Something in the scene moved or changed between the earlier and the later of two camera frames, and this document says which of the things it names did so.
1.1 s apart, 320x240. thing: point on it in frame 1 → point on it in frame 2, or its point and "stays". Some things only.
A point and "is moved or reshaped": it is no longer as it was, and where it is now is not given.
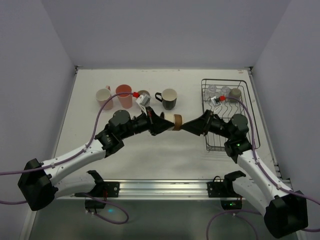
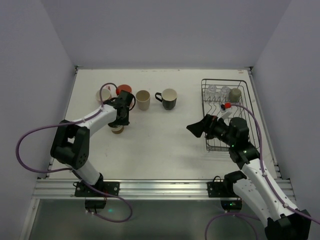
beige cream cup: x=144 y=93 is moved or reshaped
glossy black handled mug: x=169 y=97 stays
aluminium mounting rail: x=163 y=189 stays
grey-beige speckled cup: x=235 y=93 stays
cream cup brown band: x=177 y=119 is moved or reshaped
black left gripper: x=152 y=121 → x=122 y=121
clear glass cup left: x=211 y=92 stays
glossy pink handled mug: x=102 y=95 stays
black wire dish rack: x=227 y=98 stays
